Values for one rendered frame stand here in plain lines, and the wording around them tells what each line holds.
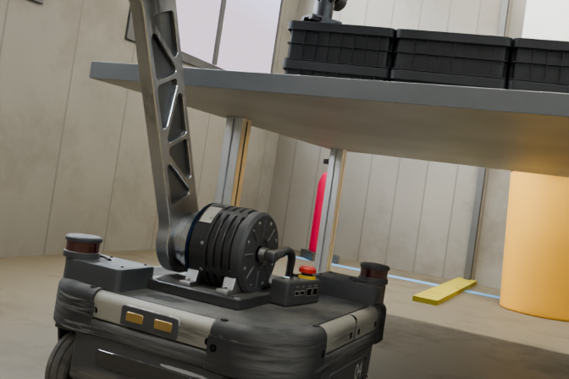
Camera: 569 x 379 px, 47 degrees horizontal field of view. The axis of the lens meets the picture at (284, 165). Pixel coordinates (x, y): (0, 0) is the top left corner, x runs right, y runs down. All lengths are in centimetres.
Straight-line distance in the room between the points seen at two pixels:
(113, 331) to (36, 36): 196
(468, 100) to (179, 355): 67
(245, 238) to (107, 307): 28
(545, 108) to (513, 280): 243
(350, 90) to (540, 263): 236
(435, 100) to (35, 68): 208
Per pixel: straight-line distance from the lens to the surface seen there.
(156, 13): 123
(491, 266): 449
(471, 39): 178
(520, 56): 179
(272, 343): 108
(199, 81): 144
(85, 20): 321
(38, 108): 302
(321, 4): 192
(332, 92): 130
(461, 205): 451
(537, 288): 353
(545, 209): 349
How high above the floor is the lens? 48
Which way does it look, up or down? 1 degrees up
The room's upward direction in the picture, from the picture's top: 8 degrees clockwise
